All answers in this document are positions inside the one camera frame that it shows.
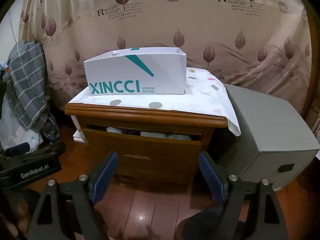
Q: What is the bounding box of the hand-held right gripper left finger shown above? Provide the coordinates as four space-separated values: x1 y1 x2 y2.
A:
29 151 119 240

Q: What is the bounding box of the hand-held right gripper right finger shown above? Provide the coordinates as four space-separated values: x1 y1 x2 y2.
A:
198 151 293 240

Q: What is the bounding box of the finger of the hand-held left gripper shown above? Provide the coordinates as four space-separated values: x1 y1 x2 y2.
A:
2 142 66 159

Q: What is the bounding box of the wooden drawer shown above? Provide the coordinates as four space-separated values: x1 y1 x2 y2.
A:
82 124 208 178

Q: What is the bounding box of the pale blue underwear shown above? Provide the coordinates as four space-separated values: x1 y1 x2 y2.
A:
140 131 166 139

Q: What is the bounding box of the white plastic bag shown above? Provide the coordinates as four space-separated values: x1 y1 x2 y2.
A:
0 97 43 153

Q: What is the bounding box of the person's foot in black sock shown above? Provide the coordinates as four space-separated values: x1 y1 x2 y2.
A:
178 205 241 240

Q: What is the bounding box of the grey plaid cloth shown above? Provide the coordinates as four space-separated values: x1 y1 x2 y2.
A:
7 40 52 133

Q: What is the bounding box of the wooden nightstand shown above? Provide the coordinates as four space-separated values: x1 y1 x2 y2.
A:
64 102 228 183

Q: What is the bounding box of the grey box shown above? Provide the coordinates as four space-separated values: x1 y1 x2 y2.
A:
217 84 320 191

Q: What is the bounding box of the white dotted cloth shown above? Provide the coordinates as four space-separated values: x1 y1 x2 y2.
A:
68 67 242 137

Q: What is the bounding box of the white shoe box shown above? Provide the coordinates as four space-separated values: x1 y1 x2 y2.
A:
83 47 187 96

